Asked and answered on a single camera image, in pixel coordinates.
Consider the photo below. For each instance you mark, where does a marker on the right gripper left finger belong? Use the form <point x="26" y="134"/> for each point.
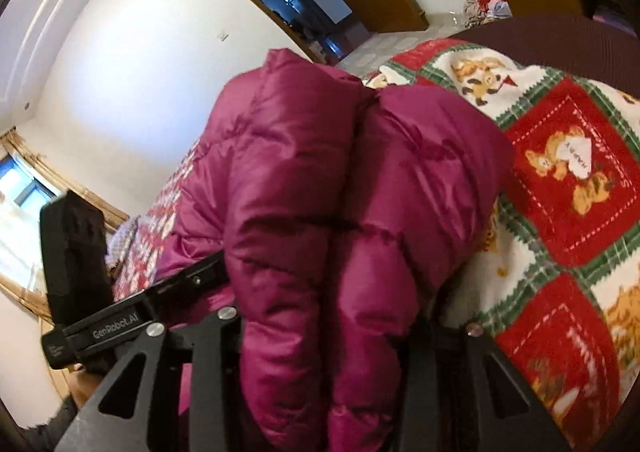
<point x="136" y="407"/>

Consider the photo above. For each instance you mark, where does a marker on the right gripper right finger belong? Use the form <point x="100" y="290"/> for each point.
<point x="461" y="393"/>

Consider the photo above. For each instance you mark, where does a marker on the magenta down jacket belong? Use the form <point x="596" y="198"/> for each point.
<point x="340" y="210"/>

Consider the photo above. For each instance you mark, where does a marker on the pile of clothes on floor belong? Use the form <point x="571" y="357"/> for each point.
<point x="480" y="12"/>

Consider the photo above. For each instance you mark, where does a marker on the person's left hand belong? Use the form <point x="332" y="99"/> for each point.
<point x="82" y="385"/>

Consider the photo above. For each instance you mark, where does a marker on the striped pillow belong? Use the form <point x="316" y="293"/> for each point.
<point x="118" y="247"/>

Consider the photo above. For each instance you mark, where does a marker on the beige patterned right curtain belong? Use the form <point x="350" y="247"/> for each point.
<point x="15" y="145"/>

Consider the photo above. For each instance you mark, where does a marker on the blue framed window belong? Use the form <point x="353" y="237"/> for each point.
<point x="22" y="198"/>

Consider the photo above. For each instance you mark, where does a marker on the red patchwork bear bedspread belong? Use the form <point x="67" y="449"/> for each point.
<point x="555" y="276"/>

